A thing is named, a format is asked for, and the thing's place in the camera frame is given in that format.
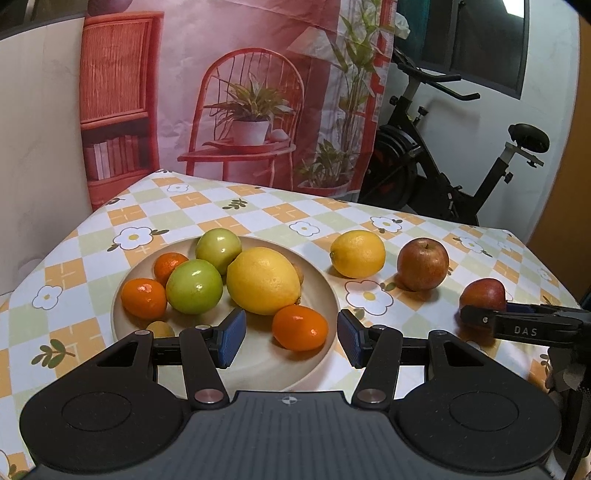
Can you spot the bright red apple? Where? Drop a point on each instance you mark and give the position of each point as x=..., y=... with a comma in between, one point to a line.
x=488, y=293

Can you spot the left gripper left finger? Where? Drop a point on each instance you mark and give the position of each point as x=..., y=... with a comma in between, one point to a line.
x=203, y=353

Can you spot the large yellow lemon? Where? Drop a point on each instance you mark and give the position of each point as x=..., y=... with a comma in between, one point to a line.
x=262, y=281

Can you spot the dull red-brown apple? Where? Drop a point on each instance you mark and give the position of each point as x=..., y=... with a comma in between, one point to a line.
x=422, y=264

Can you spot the small orange tangerine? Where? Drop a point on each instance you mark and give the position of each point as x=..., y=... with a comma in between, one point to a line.
x=160, y=329

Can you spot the bright green apple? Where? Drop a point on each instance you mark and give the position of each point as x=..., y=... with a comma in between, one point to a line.
x=194, y=287

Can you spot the brown kiwi fruit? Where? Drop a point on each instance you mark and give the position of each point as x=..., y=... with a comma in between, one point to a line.
x=300, y=275

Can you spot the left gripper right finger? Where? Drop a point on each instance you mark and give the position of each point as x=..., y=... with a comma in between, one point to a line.
x=378, y=351

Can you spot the pink printed backdrop cloth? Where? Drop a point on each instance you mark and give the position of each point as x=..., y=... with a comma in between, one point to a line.
x=283, y=94

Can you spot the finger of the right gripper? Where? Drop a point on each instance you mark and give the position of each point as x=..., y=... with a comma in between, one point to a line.
x=531, y=309
x=484, y=323

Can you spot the dark right window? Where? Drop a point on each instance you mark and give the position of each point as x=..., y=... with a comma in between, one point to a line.
x=484, y=41

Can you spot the checkered floral tablecloth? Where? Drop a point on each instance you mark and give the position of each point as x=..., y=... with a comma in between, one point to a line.
x=59, y=315

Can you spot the pale green apple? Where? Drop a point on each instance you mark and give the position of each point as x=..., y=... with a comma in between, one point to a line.
x=219, y=247

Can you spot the beige round plate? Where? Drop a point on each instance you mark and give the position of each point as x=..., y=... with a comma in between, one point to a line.
x=261, y=363

